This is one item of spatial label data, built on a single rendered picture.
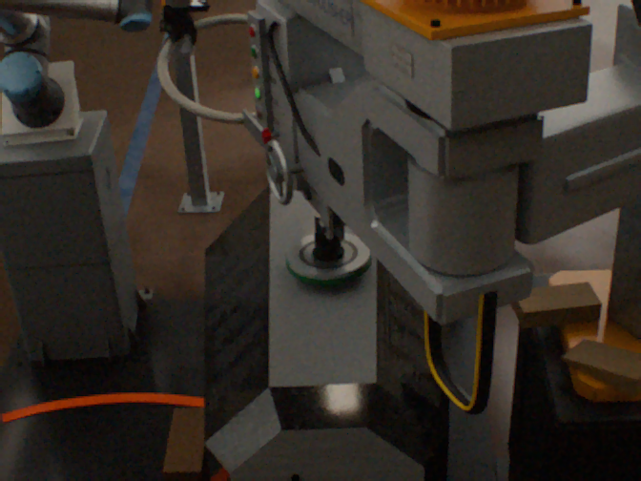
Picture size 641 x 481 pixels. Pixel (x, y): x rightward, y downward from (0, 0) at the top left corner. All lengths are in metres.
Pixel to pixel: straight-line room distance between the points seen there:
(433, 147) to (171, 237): 2.92
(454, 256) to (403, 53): 0.36
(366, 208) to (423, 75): 0.47
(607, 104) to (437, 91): 0.47
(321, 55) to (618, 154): 0.69
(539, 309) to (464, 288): 0.65
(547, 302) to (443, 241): 0.73
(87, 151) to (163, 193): 1.57
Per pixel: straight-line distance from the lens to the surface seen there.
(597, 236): 4.22
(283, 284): 2.36
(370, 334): 2.17
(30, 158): 3.18
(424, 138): 1.48
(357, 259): 2.34
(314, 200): 2.19
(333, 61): 2.05
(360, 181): 1.77
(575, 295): 2.29
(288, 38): 2.00
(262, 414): 2.05
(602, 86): 1.81
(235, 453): 2.10
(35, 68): 3.06
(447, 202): 1.52
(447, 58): 1.31
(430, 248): 1.58
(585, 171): 1.68
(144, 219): 4.46
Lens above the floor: 2.09
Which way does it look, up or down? 30 degrees down
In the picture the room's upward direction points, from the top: 3 degrees counter-clockwise
